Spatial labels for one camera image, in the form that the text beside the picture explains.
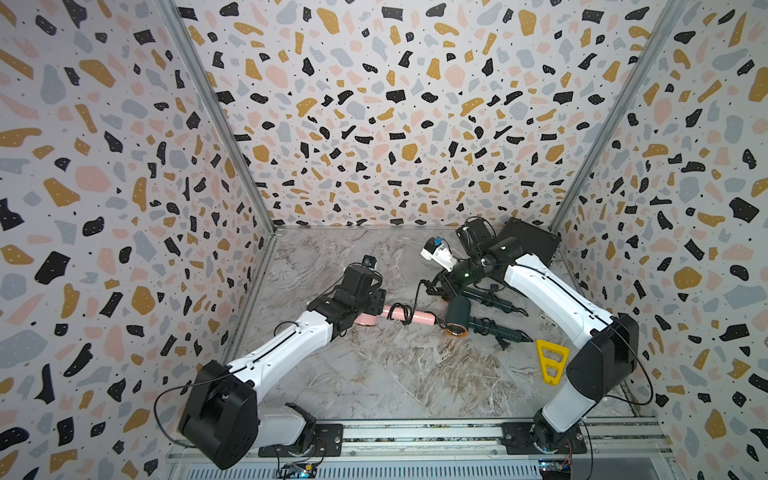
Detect pink hair dryer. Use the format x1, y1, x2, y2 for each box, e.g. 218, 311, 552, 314
354, 305, 437, 327

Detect black cord of pink dryer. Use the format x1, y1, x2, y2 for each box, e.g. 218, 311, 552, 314
401, 278, 439, 325

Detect green hair dryer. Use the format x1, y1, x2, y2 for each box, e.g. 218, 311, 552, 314
461, 288, 529, 317
441, 297, 534, 350

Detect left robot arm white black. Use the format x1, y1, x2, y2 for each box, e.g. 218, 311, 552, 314
178, 285, 386, 470

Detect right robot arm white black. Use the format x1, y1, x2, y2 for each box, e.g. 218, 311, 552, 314
421, 217, 639, 454

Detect black case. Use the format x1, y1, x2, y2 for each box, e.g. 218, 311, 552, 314
497, 218, 562, 267

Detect yellow triangular plastic piece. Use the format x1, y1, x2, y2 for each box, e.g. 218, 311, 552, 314
535, 339, 570, 386

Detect green circuit board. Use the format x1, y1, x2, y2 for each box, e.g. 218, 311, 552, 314
279, 462, 317, 479

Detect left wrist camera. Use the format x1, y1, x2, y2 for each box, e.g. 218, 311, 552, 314
341, 255, 383, 297

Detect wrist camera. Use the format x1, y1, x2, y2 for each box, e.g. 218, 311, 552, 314
420, 237, 459, 272
341, 255, 383, 297

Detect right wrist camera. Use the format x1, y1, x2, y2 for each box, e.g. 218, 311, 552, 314
420, 237, 459, 272

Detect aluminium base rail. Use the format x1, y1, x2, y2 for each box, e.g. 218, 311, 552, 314
158, 417, 684, 479

